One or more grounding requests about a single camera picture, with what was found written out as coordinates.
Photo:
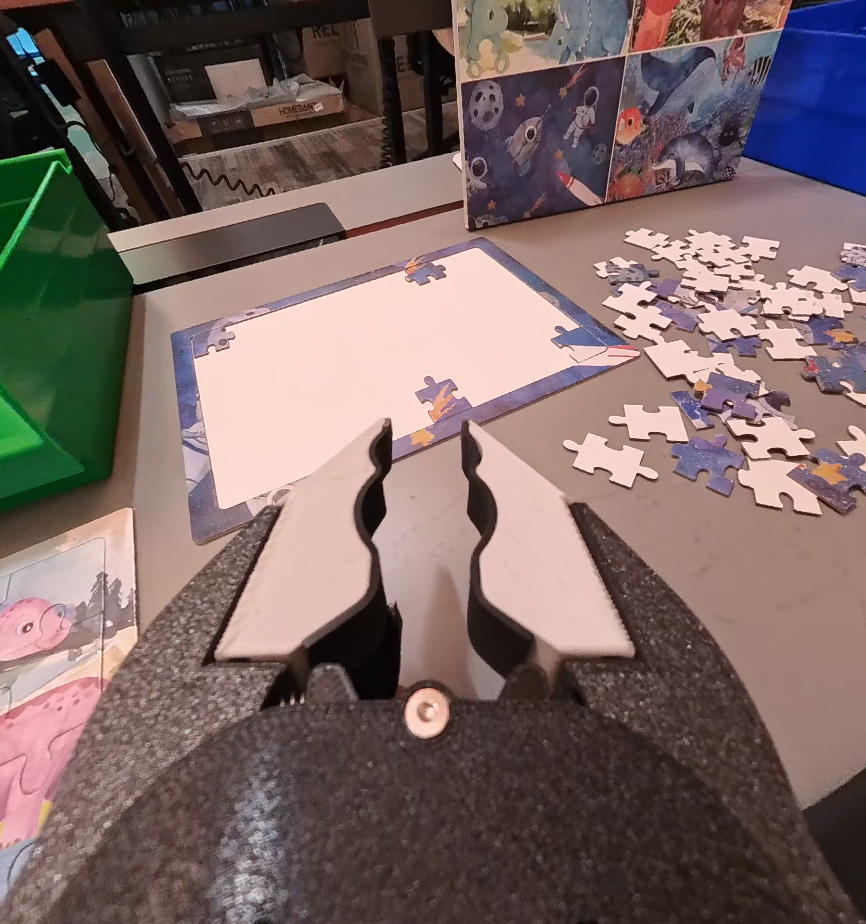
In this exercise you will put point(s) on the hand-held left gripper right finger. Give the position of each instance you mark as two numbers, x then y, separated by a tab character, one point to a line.
548	570

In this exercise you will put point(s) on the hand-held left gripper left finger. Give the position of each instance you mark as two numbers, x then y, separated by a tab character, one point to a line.
295	577

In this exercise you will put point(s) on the blue framed puzzle board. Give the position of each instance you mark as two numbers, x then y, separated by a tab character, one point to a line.
332	375

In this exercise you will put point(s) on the blue white puzzle piece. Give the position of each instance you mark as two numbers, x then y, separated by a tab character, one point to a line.
581	341

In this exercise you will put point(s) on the pile of jigsaw puzzle pieces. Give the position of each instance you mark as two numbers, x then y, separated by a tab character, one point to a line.
729	325

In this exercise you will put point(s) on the grey desk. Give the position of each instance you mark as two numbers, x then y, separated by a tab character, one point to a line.
693	613

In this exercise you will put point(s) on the dark grey desk flap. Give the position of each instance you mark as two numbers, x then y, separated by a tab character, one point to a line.
238	238

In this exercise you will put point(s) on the blue grey puzzle piece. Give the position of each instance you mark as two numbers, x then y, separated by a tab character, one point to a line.
220	333

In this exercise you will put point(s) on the pink dinosaur puzzle board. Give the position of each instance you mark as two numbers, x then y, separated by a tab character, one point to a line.
35	650

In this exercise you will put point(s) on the green plastic bin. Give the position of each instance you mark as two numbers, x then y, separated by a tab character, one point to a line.
43	325

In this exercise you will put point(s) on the illustrated puzzle box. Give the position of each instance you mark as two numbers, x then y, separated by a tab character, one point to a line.
584	130

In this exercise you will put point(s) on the flat cardboard box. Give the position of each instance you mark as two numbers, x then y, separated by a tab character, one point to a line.
259	115

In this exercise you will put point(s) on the brown cardboard box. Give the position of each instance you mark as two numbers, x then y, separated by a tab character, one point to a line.
332	50

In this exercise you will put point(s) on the blue plastic bin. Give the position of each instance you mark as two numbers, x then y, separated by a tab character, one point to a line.
830	94

